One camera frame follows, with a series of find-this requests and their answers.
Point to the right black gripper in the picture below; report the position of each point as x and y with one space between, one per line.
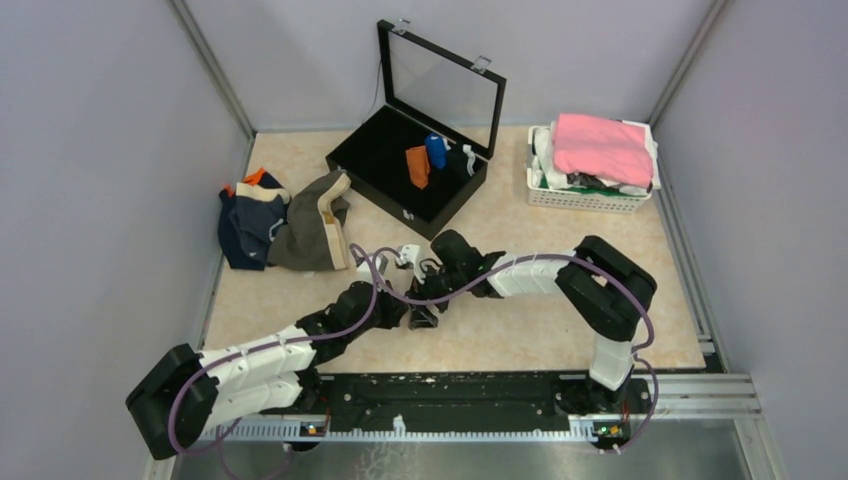
423 290

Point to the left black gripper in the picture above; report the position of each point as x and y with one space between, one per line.
395 309

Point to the olive beige underwear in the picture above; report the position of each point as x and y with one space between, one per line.
312 239

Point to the orange underwear white waistband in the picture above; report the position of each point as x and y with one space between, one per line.
418 166

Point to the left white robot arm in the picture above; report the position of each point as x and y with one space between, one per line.
188 392

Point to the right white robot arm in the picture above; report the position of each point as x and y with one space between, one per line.
610 291

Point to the black white rolled underwear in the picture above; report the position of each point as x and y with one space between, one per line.
461 160

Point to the blue rolled underwear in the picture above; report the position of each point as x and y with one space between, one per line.
436 148

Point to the white clothes in basket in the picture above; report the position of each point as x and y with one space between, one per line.
555 179

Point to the white plastic basket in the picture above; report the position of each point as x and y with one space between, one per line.
539 194

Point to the navy blue clothes pile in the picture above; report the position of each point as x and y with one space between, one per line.
252 211

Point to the black box glass lid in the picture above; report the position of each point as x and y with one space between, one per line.
426 88

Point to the pink folded cloth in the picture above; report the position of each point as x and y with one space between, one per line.
605 148

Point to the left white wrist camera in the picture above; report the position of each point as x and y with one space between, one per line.
365 268

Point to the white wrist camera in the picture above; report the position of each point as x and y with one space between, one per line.
408 258
365 268

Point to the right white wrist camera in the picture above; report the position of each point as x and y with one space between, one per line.
408 258

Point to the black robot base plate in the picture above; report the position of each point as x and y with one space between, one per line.
462 402

